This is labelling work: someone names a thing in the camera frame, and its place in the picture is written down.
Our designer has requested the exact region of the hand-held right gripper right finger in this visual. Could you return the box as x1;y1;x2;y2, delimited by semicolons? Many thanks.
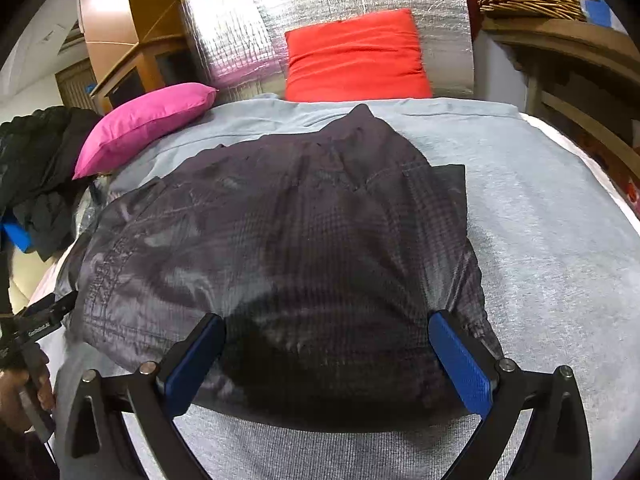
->
428;309;594;480

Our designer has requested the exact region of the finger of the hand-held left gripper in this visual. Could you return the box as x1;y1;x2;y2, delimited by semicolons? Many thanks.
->
49;290;80;321

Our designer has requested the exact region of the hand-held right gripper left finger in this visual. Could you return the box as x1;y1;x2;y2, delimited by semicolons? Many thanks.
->
59;312;227;480

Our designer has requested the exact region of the dark grey nylon jacket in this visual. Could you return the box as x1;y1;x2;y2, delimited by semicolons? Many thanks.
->
55;104;506;433

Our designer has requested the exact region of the person's left hand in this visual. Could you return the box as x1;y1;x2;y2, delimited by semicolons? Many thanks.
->
0;349;55;432

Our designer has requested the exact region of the beige cushion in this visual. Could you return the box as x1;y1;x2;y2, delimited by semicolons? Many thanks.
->
7;247;48;316

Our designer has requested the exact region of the blue cloth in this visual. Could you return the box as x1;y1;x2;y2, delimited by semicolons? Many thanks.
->
1;222;33;253

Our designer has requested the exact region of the clear plastic bag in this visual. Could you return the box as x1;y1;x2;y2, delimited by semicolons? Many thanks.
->
75;175;113;233

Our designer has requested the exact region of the light grey blanket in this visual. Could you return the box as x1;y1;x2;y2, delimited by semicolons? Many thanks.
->
30;94;640;480

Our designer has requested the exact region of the black puffy jacket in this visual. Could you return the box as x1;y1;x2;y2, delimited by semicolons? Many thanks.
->
0;106;106;261

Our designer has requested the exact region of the pink pillow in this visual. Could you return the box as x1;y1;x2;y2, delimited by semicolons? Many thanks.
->
72;83;219;181

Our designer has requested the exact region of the white bed sheet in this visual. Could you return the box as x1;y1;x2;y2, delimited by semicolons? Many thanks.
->
517;112;640;233

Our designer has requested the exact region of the wooden cabinet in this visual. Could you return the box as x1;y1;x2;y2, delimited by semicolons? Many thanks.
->
55;0;211;116

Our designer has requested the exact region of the silver foil insulation mat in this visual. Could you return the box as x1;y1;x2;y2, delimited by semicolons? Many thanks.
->
179;0;475;106

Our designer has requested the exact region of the red pillow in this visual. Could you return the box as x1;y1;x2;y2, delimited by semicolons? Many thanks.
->
284;8;433;103

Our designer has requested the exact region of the wooden shelf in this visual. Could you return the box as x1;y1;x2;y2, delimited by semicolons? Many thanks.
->
475;15;640;186

